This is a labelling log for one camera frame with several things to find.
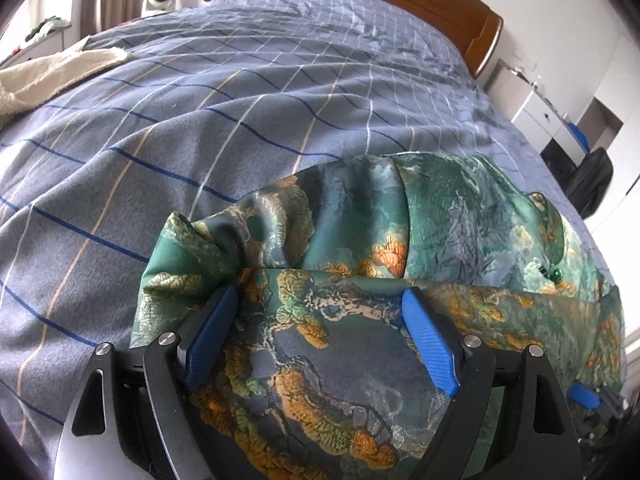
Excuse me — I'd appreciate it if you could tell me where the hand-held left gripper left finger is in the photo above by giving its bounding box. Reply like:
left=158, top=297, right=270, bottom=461
left=52, top=285, right=240, bottom=480

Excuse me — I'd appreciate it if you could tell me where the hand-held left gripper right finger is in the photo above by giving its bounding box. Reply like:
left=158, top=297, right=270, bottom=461
left=401, top=287, right=583, bottom=480

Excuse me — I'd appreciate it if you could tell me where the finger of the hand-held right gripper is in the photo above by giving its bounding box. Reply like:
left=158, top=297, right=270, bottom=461
left=570, top=381, right=603, bottom=411

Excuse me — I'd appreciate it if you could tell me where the green patterned jacket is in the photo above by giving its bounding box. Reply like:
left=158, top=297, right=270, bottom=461
left=129, top=151, right=626, bottom=480

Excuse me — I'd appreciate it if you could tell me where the black bag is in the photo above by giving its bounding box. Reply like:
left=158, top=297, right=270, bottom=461
left=565, top=147, right=614, bottom=220

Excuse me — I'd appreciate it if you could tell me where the blue checked duvet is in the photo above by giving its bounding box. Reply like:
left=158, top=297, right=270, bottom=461
left=0, top=0, right=621, bottom=466

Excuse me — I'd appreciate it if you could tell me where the blue item on desk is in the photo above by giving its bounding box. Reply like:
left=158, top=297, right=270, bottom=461
left=565, top=122, right=589, bottom=149

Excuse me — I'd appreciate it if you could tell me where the white bedside cabinet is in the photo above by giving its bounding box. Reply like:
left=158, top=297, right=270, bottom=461
left=482, top=57, right=591, bottom=153

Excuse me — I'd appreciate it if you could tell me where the white wardrobe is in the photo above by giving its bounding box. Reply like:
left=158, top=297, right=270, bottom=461
left=575, top=10, right=640, bottom=233

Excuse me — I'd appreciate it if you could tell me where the cream fleece garment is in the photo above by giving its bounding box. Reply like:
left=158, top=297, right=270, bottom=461
left=0, top=47, right=133, bottom=126

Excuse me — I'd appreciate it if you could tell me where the white window cabinet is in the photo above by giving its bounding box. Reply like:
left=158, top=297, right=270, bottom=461
left=0, top=20, right=83, bottom=68

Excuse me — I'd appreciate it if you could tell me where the blue checked pillow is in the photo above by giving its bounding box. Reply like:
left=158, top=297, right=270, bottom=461
left=202, top=0, right=473, bottom=78

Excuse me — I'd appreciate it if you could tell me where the green cloth on cabinet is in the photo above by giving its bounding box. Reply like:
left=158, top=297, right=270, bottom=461
left=25, top=16, right=71, bottom=41

